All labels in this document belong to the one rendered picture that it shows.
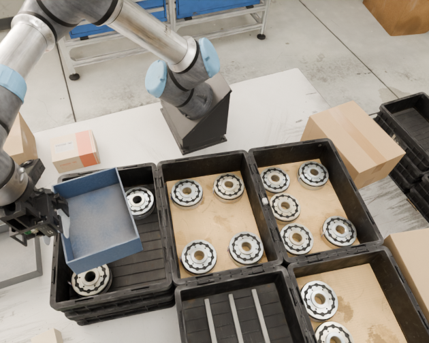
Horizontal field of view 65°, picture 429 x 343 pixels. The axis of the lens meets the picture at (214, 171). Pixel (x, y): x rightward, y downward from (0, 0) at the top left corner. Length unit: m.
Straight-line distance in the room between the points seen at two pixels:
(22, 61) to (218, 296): 0.75
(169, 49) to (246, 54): 2.12
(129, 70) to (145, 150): 1.59
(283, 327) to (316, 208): 0.40
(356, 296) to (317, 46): 2.60
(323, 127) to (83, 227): 0.93
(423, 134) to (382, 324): 1.26
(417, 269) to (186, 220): 0.68
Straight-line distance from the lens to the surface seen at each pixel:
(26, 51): 0.85
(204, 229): 1.07
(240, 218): 1.10
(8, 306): 1.27
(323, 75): 3.05
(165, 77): 1.13
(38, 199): 0.69
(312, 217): 1.15
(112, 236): 0.83
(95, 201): 0.88
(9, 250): 1.34
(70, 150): 1.39
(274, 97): 1.67
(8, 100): 0.61
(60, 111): 2.73
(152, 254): 1.05
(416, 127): 2.13
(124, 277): 1.04
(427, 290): 1.12
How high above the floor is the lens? 1.80
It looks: 55 degrees down
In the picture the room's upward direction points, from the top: 4 degrees clockwise
